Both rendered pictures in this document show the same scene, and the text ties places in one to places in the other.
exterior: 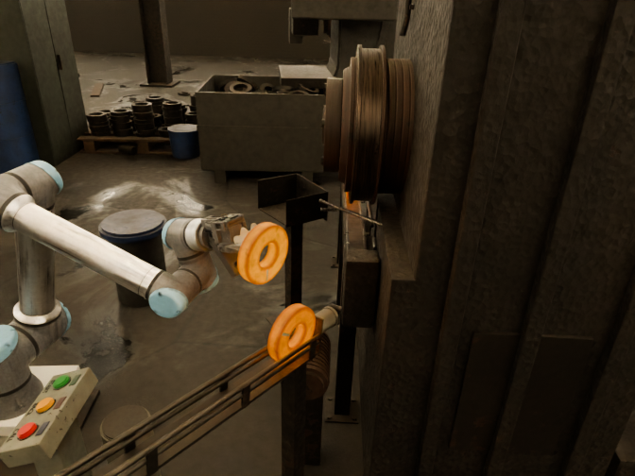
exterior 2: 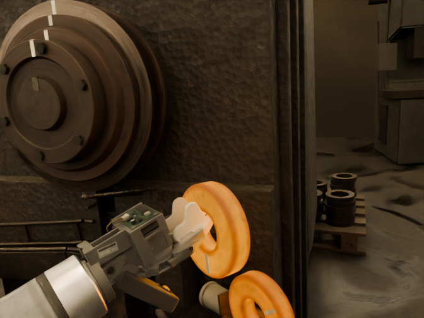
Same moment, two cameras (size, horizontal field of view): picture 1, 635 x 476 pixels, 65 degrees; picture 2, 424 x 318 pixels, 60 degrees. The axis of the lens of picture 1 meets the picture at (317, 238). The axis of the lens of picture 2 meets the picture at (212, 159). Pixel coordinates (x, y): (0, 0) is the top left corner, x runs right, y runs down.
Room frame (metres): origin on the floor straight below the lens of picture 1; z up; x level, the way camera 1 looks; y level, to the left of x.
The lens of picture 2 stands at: (0.88, 0.67, 1.14)
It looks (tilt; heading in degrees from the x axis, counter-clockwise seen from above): 12 degrees down; 288
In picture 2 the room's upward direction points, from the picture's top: 4 degrees counter-clockwise
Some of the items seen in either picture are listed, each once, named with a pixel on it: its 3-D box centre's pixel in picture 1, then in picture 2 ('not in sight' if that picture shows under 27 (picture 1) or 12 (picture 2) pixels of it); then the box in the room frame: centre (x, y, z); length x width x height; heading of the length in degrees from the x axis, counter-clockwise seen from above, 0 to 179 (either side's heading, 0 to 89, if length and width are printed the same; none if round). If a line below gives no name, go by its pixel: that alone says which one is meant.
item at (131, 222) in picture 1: (138, 258); not in sight; (2.20, 0.92, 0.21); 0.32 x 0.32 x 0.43
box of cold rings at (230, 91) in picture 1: (266, 125); not in sight; (4.27, 0.48, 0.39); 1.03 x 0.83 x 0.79; 92
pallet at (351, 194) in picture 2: not in sight; (282, 196); (1.25, -2.09, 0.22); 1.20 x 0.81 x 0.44; 176
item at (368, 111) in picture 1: (363, 127); (76, 100); (1.50, -0.13, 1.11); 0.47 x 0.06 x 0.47; 178
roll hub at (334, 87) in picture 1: (331, 126); (47, 103); (1.51, -0.03, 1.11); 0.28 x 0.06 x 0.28; 178
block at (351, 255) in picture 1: (360, 289); (176, 263); (1.27, -0.14, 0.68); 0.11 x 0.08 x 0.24; 88
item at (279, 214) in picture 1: (291, 258); not in sight; (2.00, 0.12, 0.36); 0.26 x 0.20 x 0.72; 33
